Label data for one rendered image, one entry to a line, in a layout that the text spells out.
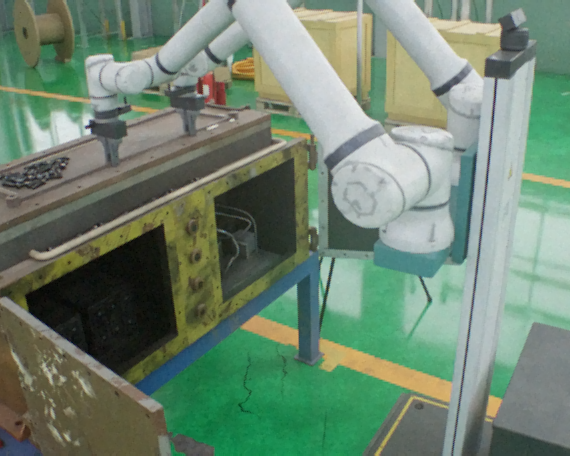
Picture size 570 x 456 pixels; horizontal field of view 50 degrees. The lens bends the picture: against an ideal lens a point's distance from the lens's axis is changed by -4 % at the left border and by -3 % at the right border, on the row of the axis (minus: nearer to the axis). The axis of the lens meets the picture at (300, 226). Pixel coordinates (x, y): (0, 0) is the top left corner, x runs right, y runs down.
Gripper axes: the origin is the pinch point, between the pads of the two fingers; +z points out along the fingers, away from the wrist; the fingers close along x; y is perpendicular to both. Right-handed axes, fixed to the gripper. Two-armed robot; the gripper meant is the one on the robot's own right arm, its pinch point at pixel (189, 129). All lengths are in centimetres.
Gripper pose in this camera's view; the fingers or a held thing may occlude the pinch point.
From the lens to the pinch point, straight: 237.3
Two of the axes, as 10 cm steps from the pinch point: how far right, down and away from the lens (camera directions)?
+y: 5.6, -3.7, 7.4
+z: 0.2, 9.0, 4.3
